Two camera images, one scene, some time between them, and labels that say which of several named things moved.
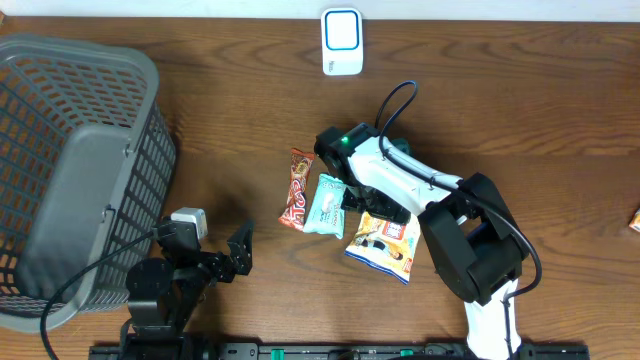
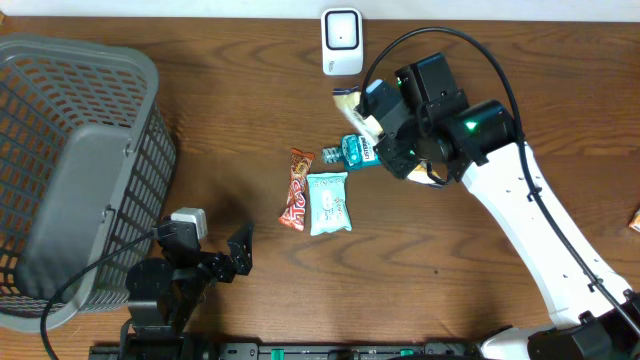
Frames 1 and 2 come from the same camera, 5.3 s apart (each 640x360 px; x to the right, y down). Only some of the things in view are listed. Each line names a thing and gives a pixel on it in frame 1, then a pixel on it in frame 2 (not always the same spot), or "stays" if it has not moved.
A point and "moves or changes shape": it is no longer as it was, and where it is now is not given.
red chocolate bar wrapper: [294, 211] stays
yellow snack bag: [385, 246] to [370, 126]
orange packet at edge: [635, 219] stays
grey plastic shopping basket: [87, 162] stays
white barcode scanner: [342, 41] stays
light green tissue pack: [327, 215] moves or changes shape
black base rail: [187, 350] stays
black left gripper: [240, 260] stays
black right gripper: [390, 208] to [402, 164]
